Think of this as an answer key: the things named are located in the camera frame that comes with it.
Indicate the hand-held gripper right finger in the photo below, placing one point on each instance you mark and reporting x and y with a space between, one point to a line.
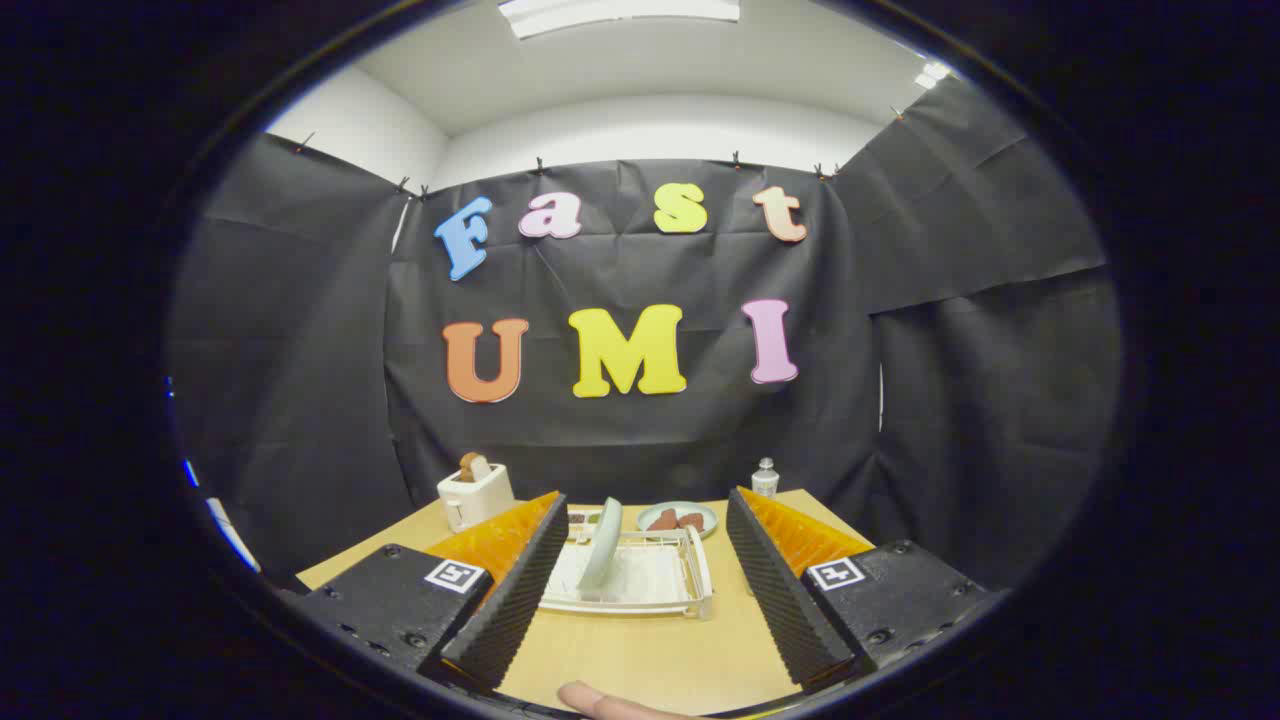
780 590

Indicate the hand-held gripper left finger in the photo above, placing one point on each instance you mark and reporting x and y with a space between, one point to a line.
520 590

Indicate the light green plate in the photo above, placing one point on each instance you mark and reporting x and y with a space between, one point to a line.
602 545

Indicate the small dish dark food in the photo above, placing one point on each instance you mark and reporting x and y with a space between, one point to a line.
580 518

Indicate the small green plate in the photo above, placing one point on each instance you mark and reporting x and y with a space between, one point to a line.
706 512

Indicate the white toaster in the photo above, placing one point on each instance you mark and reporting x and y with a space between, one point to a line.
475 500

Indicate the clear bottle green label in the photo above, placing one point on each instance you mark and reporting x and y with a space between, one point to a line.
765 482

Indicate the red-brown food pieces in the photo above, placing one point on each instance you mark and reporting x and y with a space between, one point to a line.
668 520

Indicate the brown bread slice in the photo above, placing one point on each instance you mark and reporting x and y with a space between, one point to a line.
472 466

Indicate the black backdrop cloth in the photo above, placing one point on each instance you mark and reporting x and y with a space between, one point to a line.
300 350

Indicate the small ceiling light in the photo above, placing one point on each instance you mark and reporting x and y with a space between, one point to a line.
932 74

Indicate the long ceiling light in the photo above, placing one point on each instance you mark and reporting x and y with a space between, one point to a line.
620 12

